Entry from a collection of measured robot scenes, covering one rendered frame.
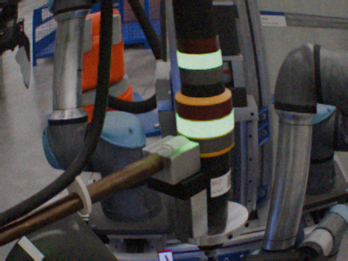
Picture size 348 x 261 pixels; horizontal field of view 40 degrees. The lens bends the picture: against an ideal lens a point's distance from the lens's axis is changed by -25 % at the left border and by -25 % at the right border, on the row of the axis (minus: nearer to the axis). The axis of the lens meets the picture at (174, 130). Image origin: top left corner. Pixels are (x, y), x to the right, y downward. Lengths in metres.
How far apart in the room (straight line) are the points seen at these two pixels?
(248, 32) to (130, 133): 0.38
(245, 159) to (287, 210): 0.48
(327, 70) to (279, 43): 1.57
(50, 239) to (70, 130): 0.78
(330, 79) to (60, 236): 0.55
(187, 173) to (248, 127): 0.94
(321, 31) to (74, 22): 1.53
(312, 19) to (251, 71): 1.17
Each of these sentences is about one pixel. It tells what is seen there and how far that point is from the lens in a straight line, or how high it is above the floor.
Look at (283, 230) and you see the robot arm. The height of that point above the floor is 1.18.
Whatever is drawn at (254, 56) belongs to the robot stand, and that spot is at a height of 1.35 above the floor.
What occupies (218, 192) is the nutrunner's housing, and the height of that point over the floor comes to 1.50.
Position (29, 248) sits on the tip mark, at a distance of 0.54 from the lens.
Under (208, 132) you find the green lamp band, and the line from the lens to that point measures 0.45.
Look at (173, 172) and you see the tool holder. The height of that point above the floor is 1.54.
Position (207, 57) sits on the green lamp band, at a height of 1.61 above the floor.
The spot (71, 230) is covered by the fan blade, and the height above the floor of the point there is 1.43.
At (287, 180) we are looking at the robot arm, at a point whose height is 1.28.
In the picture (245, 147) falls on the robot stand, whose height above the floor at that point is 1.15.
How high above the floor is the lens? 1.73
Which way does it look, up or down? 22 degrees down
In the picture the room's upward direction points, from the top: 5 degrees counter-clockwise
